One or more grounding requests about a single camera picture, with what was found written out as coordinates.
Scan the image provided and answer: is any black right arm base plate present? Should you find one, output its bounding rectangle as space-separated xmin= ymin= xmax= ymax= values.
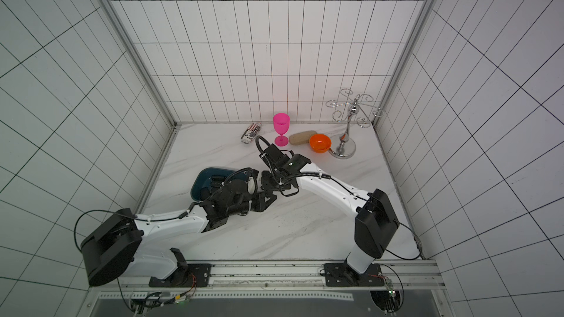
xmin=320 ymin=263 xmax=385 ymax=288

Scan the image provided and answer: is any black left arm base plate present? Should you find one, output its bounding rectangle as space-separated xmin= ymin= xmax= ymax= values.
xmin=148 ymin=248 xmax=212 ymax=288

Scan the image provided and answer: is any chrome glass holder stand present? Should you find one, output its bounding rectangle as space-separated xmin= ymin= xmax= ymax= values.
xmin=325 ymin=88 xmax=381 ymax=159

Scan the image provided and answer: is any teal storage box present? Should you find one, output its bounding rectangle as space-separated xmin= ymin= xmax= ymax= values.
xmin=190 ymin=167 xmax=236 ymax=203

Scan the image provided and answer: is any orange plastic bowl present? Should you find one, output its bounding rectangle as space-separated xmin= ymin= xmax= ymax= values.
xmin=308 ymin=134 xmax=332 ymax=154

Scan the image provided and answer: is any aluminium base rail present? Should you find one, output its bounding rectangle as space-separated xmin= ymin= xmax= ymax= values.
xmin=90 ymin=260 xmax=446 ymax=306

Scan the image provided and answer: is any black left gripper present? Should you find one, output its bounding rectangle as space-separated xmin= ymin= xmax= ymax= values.
xmin=228 ymin=191 xmax=277 ymax=215

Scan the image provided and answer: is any cork oval block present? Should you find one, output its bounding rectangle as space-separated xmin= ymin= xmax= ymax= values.
xmin=289 ymin=131 xmax=317 ymax=145

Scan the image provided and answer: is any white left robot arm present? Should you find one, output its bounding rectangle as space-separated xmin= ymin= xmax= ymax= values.
xmin=79 ymin=179 xmax=265 ymax=287

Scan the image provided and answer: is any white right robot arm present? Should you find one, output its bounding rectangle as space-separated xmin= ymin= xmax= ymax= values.
xmin=256 ymin=136 xmax=399 ymax=274

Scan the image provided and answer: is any pink plastic wine glass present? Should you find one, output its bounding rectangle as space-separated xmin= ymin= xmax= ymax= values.
xmin=273 ymin=113 xmax=290 ymax=147

